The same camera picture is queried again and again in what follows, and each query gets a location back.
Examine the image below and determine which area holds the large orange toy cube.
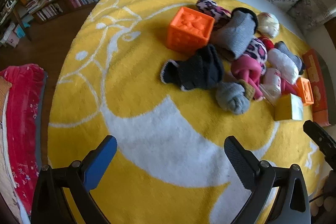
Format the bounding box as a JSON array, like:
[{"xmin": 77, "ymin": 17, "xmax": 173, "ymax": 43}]
[{"xmin": 165, "ymin": 6, "xmax": 216, "ymax": 51}]

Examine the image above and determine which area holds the black sock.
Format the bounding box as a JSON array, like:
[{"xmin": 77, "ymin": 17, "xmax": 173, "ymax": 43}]
[{"xmin": 161, "ymin": 44, "xmax": 225, "ymax": 90}]

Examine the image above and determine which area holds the orange cardboard box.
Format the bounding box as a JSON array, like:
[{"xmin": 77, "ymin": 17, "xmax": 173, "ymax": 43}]
[{"xmin": 302, "ymin": 49, "xmax": 332, "ymax": 126}]

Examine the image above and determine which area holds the red floral blanket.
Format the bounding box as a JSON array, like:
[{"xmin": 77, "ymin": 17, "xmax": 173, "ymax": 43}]
[{"xmin": 0, "ymin": 64, "xmax": 49, "ymax": 224}]

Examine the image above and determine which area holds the yellow and white blanket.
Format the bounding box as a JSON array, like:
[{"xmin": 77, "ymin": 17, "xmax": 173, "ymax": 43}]
[{"xmin": 47, "ymin": 0, "xmax": 327, "ymax": 224}]

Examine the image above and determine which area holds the red knitted ball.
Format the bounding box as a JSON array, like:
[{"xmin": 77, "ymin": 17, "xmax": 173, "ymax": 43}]
[{"xmin": 259, "ymin": 36, "xmax": 275, "ymax": 50}]

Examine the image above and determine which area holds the yellow green block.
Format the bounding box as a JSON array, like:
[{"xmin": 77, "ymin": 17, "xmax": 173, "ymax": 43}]
[{"xmin": 274, "ymin": 94, "xmax": 303, "ymax": 121}]

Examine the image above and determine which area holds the white plastic bag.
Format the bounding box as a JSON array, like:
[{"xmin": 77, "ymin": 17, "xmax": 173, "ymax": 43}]
[{"xmin": 268, "ymin": 49, "xmax": 301, "ymax": 83}]

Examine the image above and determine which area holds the small orange toy cube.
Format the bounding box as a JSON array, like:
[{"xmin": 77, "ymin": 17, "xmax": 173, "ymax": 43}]
[{"xmin": 297, "ymin": 77, "xmax": 314, "ymax": 105}]

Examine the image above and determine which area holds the grey sock with dark cuff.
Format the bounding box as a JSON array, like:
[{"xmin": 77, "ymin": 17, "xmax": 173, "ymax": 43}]
[{"xmin": 274, "ymin": 41, "xmax": 305, "ymax": 73}]

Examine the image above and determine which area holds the pastel white sock ball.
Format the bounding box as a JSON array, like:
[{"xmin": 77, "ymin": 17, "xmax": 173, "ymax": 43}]
[{"xmin": 257, "ymin": 12, "xmax": 280, "ymax": 38}]

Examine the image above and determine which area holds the pink leopard print sock ball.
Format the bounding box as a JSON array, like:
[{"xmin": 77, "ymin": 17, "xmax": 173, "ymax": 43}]
[
  {"xmin": 196, "ymin": 0, "xmax": 231, "ymax": 22},
  {"xmin": 245, "ymin": 39, "xmax": 268, "ymax": 69}
]

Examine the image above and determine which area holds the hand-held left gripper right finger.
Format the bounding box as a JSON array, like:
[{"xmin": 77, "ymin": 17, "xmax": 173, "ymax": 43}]
[{"xmin": 224, "ymin": 135, "xmax": 311, "ymax": 224}]

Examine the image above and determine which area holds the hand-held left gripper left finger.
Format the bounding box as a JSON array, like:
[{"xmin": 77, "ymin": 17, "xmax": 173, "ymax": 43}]
[{"xmin": 31, "ymin": 135, "xmax": 118, "ymax": 224}]

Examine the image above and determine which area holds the light grey sock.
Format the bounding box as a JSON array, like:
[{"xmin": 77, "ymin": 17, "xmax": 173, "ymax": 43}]
[{"xmin": 210, "ymin": 7, "xmax": 259, "ymax": 60}]

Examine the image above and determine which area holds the grey knotted sock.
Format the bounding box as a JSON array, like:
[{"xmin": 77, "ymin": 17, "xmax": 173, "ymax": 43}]
[{"xmin": 215, "ymin": 81, "xmax": 251, "ymax": 115}]

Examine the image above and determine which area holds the pink knotted foam tube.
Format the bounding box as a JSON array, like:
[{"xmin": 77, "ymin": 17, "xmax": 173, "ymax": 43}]
[{"xmin": 231, "ymin": 55, "xmax": 265, "ymax": 101}]

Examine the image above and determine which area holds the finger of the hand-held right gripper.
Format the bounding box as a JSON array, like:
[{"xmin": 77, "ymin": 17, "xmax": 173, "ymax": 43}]
[{"xmin": 303, "ymin": 120, "xmax": 336, "ymax": 161}]

